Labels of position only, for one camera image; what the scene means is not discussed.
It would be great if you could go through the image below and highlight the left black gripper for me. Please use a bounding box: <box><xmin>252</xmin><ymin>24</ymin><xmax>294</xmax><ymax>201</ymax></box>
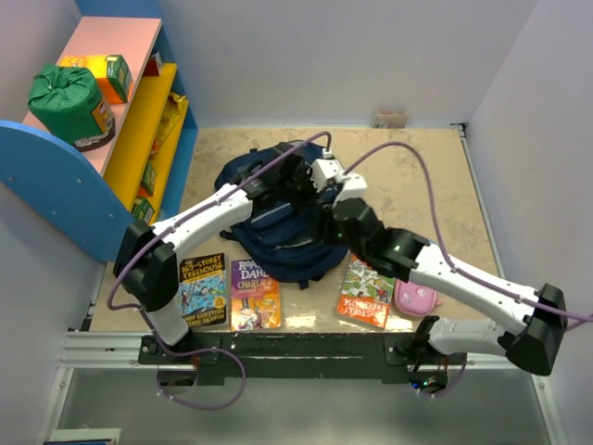
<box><xmin>278</xmin><ymin>164</ymin><xmax>327</xmax><ymax>216</ymax></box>

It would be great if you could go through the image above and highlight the navy blue school backpack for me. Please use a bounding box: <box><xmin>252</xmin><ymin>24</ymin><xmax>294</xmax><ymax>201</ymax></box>
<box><xmin>220</xmin><ymin>143</ymin><xmax>347</xmax><ymax>288</ymax></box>

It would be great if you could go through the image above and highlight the pink pencil case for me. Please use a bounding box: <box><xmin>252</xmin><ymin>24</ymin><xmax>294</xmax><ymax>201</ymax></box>
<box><xmin>393</xmin><ymin>280</ymin><xmax>442</xmax><ymax>317</ymax></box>

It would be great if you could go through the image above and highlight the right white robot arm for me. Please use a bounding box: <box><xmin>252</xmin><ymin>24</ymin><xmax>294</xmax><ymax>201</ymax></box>
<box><xmin>313</xmin><ymin>197</ymin><xmax>567</xmax><ymax>376</ymax></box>

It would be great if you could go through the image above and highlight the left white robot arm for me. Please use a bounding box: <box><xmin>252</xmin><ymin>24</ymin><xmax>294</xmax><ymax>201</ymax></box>
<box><xmin>114</xmin><ymin>152</ymin><xmax>331</xmax><ymax>363</ymax></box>

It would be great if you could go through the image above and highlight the yellow snack bag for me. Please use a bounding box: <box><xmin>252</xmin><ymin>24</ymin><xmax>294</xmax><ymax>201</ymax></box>
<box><xmin>149</xmin><ymin>92</ymin><xmax>187</xmax><ymax>157</ymax></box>

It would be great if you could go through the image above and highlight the orange 78-storey treehouse book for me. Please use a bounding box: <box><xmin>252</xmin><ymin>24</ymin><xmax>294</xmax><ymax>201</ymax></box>
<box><xmin>335</xmin><ymin>254</ymin><xmax>396</xmax><ymax>330</ymax></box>

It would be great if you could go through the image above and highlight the Roald Dahl Charlie book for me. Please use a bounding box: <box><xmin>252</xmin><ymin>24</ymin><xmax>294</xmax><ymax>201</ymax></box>
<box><xmin>230</xmin><ymin>259</ymin><xmax>282</xmax><ymax>332</ymax></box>

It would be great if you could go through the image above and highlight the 169-storey treehouse book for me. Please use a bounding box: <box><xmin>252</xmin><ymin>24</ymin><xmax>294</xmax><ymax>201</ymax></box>
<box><xmin>177</xmin><ymin>253</ymin><xmax>228</xmax><ymax>329</ymax></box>

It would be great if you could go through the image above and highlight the green box on lower shelf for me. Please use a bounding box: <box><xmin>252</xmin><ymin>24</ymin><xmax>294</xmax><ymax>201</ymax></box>
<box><xmin>137</xmin><ymin>161</ymin><xmax>157</xmax><ymax>197</ymax></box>

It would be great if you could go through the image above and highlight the small box on yellow shelf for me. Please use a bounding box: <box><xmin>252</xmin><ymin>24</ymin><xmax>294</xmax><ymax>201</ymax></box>
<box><xmin>144</xmin><ymin>51</ymin><xmax>163</xmax><ymax>77</ymax></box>

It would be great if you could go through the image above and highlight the blue pink yellow shelf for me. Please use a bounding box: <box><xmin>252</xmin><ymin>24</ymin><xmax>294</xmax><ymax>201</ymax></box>
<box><xmin>1</xmin><ymin>1</ymin><xmax>197</xmax><ymax>262</ymax></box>

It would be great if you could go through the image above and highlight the yellow green carton box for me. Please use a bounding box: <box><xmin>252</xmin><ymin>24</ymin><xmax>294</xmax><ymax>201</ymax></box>
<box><xmin>57</xmin><ymin>55</ymin><xmax>133</xmax><ymax>105</ymax></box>

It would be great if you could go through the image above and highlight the green wrapped round package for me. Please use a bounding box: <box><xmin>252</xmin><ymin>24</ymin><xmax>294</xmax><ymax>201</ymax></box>
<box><xmin>28</xmin><ymin>64</ymin><xmax>116</xmax><ymax>152</ymax></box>

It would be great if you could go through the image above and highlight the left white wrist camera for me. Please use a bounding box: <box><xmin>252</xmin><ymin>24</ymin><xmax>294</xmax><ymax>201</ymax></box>
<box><xmin>310</xmin><ymin>148</ymin><xmax>344</xmax><ymax>193</ymax></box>

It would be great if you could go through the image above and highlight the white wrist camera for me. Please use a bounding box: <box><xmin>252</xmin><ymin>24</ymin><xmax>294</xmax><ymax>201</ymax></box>
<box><xmin>334</xmin><ymin>172</ymin><xmax>367</xmax><ymax>206</ymax></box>
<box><xmin>310</xmin><ymin>148</ymin><xmax>344</xmax><ymax>193</ymax></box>

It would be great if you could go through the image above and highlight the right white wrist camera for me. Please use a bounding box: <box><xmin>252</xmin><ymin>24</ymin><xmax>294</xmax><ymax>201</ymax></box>
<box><xmin>334</xmin><ymin>172</ymin><xmax>367</xmax><ymax>206</ymax></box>

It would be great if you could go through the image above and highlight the small box at back wall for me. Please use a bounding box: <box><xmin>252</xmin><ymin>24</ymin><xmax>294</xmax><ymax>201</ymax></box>
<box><xmin>372</xmin><ymin>110</ymin><xmax>409</xmax><ymax>129</ymax></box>

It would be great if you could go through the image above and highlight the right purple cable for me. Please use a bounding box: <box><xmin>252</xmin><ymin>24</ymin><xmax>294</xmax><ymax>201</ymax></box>
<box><xmin>342</xmin><ymin>141</ymin><xmax>593</xmax><ymax>400</ymax></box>

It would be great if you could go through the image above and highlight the purple cable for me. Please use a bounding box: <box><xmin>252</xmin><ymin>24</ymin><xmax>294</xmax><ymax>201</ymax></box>
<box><xmin>342</xmin><ymin>141</ymin><xmax>593</xmax><ymax>400</ymax></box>
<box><xmin>106</xmin><ymin>131</ymin><xmax>334</xmax><ymax>412</ymax></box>

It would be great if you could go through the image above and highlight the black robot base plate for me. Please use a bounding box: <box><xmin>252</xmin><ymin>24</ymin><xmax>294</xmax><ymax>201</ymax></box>
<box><xmin>138</xmin><ymin>331</ymin><xmax>462</xmax><ymax>386</ymax></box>

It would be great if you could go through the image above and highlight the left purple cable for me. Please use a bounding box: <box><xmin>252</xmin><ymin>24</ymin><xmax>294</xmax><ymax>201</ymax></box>
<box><xmin>106</xmin><ymin>131</ymin><xmax>334</xmax><ymax>412</ymax></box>

